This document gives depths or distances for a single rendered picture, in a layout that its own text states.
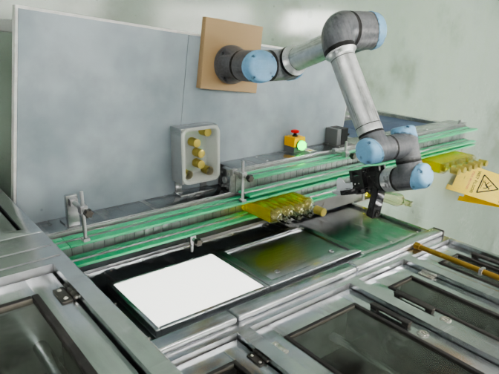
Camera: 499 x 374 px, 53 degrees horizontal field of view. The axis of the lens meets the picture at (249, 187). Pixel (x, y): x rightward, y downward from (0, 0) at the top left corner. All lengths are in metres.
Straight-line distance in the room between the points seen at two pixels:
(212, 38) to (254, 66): 0.25
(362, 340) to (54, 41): 1.33
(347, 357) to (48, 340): 0.86
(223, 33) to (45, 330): 1.39
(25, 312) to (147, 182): 1.05
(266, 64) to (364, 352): 1.03
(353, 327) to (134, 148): 1.00
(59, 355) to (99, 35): 1.19
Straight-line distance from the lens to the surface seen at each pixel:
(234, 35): 2.07
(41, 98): 1.78
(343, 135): 2.52
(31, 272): 1.16
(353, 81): 1.51
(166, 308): 1.62
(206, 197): 2.00
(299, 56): 1.86
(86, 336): 0.94
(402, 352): 1.58
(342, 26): 1.57
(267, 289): 1.72
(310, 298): 1.73
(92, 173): 1.88
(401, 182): 1.57
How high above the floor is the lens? 2.45
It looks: 48 degrees down
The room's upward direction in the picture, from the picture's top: 112 degrees clockwise
